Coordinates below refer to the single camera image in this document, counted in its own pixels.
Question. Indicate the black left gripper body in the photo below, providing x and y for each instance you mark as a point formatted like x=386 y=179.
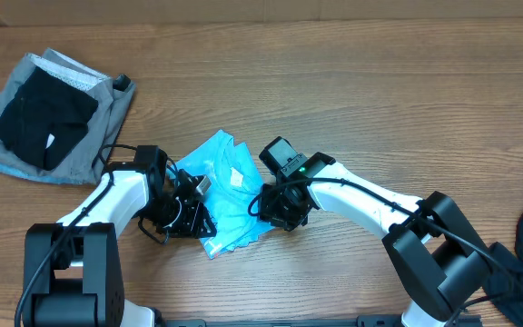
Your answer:
x=175 y=216

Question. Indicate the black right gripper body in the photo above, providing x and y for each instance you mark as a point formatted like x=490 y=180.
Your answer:
x=281 y=209

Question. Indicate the light blue printed t-shirt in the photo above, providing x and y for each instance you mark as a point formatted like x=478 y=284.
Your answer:
x=235 y=181

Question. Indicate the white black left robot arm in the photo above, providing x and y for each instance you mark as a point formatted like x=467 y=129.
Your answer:
x=72 y=269

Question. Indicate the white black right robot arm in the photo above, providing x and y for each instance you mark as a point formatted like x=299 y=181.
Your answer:
x=437 y=254

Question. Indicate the grey folded garment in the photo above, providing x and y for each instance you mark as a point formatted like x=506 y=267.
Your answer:
x=84 y=163

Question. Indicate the dark folded garment in pile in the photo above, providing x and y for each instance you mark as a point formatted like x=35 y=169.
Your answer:
x=45 y=120

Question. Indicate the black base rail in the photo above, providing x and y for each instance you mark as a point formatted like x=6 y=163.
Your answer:
x=289 y=323

